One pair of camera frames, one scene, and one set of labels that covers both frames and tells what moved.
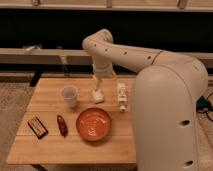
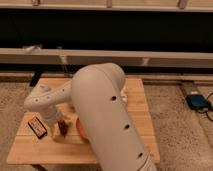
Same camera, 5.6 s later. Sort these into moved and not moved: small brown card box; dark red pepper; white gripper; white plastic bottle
Moved: white gripper
Not moved: white plastic bottle; dark red pepper; small brown card box
